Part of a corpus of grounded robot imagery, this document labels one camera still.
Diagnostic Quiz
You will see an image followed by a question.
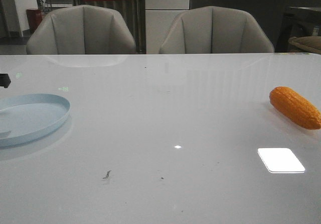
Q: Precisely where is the tan cushion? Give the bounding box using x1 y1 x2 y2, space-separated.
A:
288 36 320 54

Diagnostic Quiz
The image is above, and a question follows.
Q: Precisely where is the light blue round plate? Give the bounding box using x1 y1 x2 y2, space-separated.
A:
1 93 71 147

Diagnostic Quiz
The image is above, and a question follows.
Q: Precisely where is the dark grey counter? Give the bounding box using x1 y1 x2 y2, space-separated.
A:
190 0 320 52

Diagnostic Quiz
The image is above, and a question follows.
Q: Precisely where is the left beige upholstered chair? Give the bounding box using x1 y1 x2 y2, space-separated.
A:
26 5 136 55

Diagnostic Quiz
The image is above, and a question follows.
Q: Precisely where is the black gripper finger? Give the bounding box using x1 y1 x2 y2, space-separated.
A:
0 73 11 88

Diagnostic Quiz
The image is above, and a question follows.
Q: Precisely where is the right beige upholstered chair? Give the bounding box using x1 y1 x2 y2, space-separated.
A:
159 6 274 54

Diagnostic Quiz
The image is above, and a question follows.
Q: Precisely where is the beige upholstered chair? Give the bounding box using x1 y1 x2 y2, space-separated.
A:
26 5 136 55
159 6 274 54

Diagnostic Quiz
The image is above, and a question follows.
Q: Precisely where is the white cabinet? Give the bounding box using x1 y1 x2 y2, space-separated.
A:
145 0 190 54

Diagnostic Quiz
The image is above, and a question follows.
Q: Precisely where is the red bin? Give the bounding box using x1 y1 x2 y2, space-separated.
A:
26 9 42 33

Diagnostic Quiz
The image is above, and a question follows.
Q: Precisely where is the orange plastic corn cob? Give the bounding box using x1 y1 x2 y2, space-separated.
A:
269 86 320 130

